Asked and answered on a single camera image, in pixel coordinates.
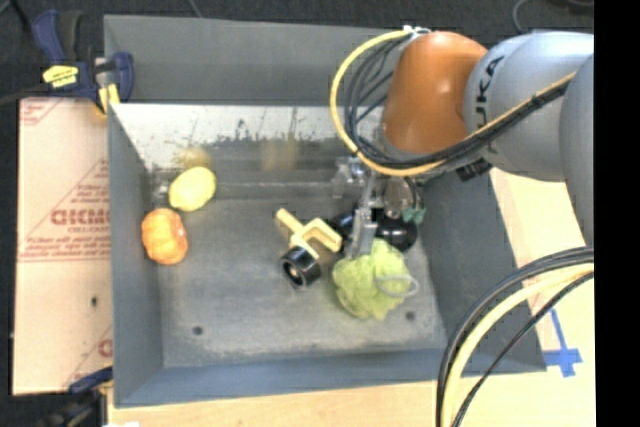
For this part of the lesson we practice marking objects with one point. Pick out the black round object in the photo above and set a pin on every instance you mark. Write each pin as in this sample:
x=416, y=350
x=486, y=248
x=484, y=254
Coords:
x=397, y=232

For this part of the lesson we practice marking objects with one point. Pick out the grey metal bin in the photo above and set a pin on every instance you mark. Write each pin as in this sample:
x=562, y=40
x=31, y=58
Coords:
x=240, y=305

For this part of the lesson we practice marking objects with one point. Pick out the brown cardboard board, red print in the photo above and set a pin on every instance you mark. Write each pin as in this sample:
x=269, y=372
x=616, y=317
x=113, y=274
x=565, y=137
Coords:
x=60, y=275

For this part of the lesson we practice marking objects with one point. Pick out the green mesh bath sponge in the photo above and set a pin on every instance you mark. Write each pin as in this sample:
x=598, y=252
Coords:
x=367, y=287

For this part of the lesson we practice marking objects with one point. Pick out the orange toy pumpkin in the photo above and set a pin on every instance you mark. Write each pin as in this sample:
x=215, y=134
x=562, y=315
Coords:
x=164, y=236

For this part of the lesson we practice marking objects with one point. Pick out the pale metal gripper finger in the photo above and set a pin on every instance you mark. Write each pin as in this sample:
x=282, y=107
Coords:
x=366, y=235
x=350, y=172

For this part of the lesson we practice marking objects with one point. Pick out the yellow lemon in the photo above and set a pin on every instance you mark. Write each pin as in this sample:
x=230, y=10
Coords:
x=192, y=189

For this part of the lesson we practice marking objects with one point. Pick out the cream and black plastic tool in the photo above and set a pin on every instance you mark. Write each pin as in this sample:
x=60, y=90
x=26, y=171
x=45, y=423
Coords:
x=301, y=265

